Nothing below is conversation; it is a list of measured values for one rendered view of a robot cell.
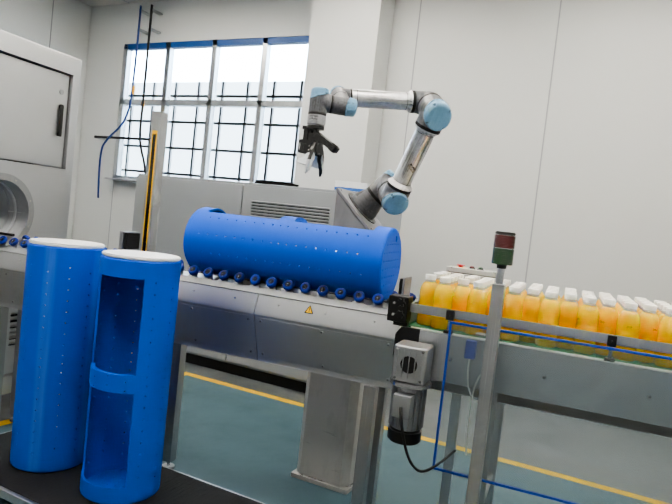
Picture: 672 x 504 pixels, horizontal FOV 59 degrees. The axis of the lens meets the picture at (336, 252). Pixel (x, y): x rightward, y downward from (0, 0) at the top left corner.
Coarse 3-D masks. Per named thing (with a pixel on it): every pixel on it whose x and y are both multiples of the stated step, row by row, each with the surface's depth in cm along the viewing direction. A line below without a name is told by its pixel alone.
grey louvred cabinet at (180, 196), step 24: (144, 192) 483; (168, 192) 471; (192, 192) 460; (216, 192) 450; (240, 192) 440; (264, 192) 431; (288, 192) 422; (312, 192) 413; (336, 192) 406; (168, 216) 471; (264, 216) 431; (312, 216) 412; (384, 216) 408; (168, 240) 471; (192, 360) 465; (216, 360) 454; (240, 360) 440; (288, 384) 426
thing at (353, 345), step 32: (0, 256) 290; (0, 288) 293; (192, 288) 249; (224, 288) 245; (192, 320) 251; (224, 320) 244; (256, 320) 238; (288, 320) 231; (320, 320) 227; (352, 320) 223; (384, 320) 219; (224, 352) 250; (256, 352) 244; (288, 352) 237; (320, 352) 231; (352, 352) 225; (384, 352) 219; (384, 384) 224
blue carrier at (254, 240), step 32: (192, 224) 249; (224, 224) 244; (256, 224) 240; (288, 224) 236; (320, 224) 234; (192, 256) 249; (224, 256) 242; (256, 256) 236; (288, 256) 231; (320, 256) 226; (352, 256) 221; (384, 256) 220; (352, 288) 226; (384, 288) 225
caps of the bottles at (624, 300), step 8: (504, 280) 226; (512, 288) 199; (520, 288) 199; (528, 288) 201; (536, 288) 205; (552, 288) 213; (568, 288) 221; (552, 296) 194; (568, 296) 195; (576, 296) 195; (584, 296) 198; (592, 296) 196; (600, 296) 212; (608, 296) 203; (624, 296) 211; (608, 304) 191; (624, 304) 187; (632, 304) 185; (640, 304) 200; (648, 304) 189; (656, 304) 208; (664, 304) 196
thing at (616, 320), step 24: (504, 312) 199; (528, 312) 199; (552, 312) 193; (576, 312) 194; (600, 312) 192; (624, 312) 186; (648, 312) 187; (552, 336) 193; (624, 336) 185; (648, 336) 186
